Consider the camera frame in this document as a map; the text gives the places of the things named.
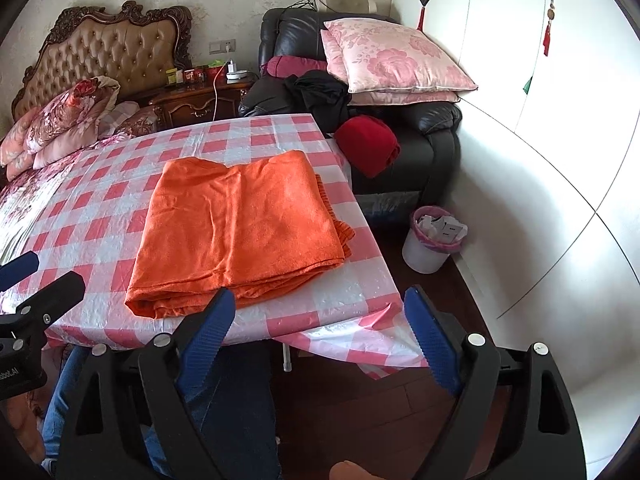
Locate white trash bin pink liner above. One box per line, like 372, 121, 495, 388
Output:
402, 206, 469, 274

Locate beige device on armchair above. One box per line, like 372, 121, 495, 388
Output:
316, 0, 378, 14

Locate maroon cushion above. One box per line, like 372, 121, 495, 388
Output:
262, 55, 326, 79

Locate red hanging tassel ornament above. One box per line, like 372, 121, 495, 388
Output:
542, 0, 555, 56

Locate lower pink pillow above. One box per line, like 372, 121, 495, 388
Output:
320, 29, 460, 106

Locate orange pants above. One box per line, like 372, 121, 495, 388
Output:
125, 151, 355, 318

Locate pink floral top pillow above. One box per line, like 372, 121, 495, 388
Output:
324, 18, 477, 93

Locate pink white checkered tablecloth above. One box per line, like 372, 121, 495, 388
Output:
1, 114, 425, 377

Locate tufted brown headboard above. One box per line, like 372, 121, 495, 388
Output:
11, 0, 192, 119

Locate wooden nightstand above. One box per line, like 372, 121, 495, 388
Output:
129, 76, 256, 130

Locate white charging cable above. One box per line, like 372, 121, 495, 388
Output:
211, 62, 237, 122

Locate black leather armchair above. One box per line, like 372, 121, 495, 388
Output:
239, 8, 462, 216

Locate white wardrobe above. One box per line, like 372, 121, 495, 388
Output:
392, 0, 639, 476

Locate red cushion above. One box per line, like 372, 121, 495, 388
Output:
334, 115, 400, 179

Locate black clothing pile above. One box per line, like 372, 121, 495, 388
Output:
283, 70, 352, 136

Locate pink floral folded quilt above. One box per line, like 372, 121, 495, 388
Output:
1, 76, 158, 181

